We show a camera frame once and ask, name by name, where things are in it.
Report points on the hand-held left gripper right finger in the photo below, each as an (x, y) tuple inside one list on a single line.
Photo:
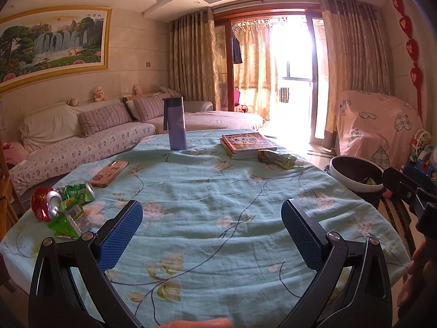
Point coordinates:
[(302, 235)]

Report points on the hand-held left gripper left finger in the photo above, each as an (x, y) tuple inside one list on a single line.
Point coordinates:
[(119, 235)]

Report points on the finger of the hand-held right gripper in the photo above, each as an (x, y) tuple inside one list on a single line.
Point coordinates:
[(403, 188)]

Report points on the white bowl dark inside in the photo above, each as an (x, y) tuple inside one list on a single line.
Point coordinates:
[(351, 174)]

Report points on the person's right hand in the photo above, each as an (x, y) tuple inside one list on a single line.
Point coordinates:
[(413, 280)]

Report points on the person's left hand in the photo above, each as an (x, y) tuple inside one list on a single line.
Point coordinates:
[(198, 324)]

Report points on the dark wooden chair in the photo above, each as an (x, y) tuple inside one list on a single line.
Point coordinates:
[(392, 218)]

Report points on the colourful plastic toy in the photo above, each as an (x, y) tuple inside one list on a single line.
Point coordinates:
[(425, 164)]

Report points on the white cage ball toy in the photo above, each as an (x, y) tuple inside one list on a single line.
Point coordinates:
[(420, 141)]

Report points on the green drink carton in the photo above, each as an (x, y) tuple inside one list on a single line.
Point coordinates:
[(70, 220)]

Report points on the crushed green can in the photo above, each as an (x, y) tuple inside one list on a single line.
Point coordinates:
[(76, 191)]

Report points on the phone in patterned case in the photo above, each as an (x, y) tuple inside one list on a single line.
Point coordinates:
[(109, 174)]

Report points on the armchair with heart-print cover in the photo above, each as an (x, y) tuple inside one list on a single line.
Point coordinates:
[(372, 126)]

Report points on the squeezed drink pouch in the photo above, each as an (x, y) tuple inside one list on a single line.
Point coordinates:
[(276, 157)]

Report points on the crushed red can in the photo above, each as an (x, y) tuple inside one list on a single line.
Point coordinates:
[(42, 205)]

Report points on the sofa with floral cover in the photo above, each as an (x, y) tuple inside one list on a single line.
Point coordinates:
[(85, 150)]

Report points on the thin book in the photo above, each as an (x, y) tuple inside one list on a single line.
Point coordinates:
[(235, 153)]

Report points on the red picture book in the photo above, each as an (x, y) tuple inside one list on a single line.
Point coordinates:
[(247, 140)]

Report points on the large striped pillow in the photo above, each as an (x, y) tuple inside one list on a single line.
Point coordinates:
[(104, 119)]

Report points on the light wooden chair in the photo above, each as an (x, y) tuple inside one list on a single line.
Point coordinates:
[(6, 191)]

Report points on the purple thermos bottle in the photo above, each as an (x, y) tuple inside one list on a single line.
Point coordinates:
[(177, 126)]

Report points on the brown patterned curtain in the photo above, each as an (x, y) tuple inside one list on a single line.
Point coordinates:
[(355, 71), (193, 58)]

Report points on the white cushion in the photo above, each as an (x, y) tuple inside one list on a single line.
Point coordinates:
[(47, 126)]

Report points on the pink cushion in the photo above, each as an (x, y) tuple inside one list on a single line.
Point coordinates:
[(13, 152)]

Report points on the pink plush toy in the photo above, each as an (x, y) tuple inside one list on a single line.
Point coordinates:
[(244, 108)]

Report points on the red hanging heart ornaments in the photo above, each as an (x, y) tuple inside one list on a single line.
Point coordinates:
[(411, 47)]

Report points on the small cream plush toy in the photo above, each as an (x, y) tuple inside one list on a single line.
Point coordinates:
[(72, 101)]

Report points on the cream teddy bear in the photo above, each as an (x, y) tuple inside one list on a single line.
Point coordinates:
[(98, 94)]

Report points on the pink teddy bear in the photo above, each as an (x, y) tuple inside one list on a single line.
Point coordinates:
[(138, 90)]

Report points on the small striped pillow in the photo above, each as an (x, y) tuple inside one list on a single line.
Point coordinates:
[(169, 91)]

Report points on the sheer cream curtain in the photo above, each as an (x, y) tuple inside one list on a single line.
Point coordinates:
[(256, 71)]

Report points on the dark hanging garment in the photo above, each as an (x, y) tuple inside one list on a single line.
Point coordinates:
[(237, 49)]

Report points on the framed waterfall painting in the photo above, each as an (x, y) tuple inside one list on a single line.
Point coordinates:
[(51, 44)]

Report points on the wooden sliding door frame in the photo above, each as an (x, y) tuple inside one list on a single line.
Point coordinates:
[(312, 75)]

